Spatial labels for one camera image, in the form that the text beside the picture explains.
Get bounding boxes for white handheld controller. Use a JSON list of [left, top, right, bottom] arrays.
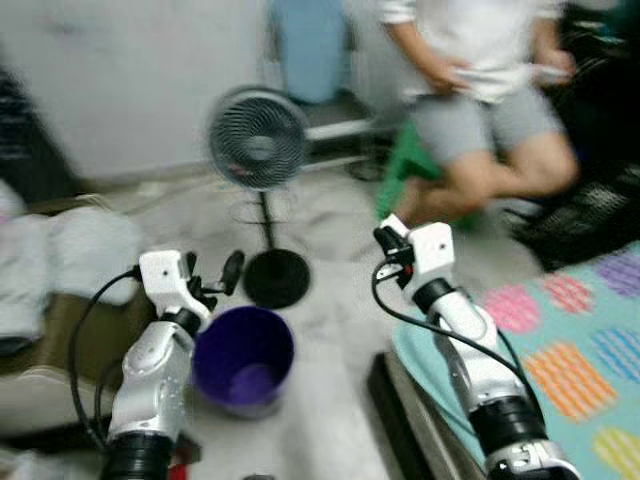
[[535, 64, 573, 83]]

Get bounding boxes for person's right hand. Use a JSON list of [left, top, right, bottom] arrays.
[[424, 58, 469, 97]]

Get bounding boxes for person's left hand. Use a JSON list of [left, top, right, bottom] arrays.
[[535, 48, 581, 87]]

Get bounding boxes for purple plastic bin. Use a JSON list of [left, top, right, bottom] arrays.
[[192, 306, 296, 416]]

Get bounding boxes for green plastic stool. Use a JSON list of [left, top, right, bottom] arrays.
[[375, 120, 471, 226]]

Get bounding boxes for white cloth pile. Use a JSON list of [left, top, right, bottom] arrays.
[[0, 205, 146, 341]]

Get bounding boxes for teal blanket with colourful shapes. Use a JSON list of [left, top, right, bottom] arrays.
[[395, 243, 640, 480]]

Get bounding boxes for black patterned bag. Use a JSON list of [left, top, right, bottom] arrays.
[[510, 165, 640, 271]]

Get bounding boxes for light blue chair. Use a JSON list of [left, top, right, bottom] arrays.
[[268, 0, 351, 106]]

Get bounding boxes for person white shirt grey shorts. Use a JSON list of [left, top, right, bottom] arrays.
[[378, 0, 581, 226]]

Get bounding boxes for large black furniture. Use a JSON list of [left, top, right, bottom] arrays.
[[560, 0, 640, 191]]

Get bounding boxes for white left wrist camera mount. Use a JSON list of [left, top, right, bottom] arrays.
[[138, 250, 201, 321]]

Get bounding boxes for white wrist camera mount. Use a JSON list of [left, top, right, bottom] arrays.
[[405, 222, 456, 291], [138, 250, 201, 321]]

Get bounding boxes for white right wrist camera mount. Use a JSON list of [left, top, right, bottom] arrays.
[[405, 222, 456, 291]]

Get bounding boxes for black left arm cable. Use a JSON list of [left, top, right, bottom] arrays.
[[68, 264, 141, 451]]

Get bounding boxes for dark bed frame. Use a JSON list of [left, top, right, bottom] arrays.
[[368, 350, 471, 480]]

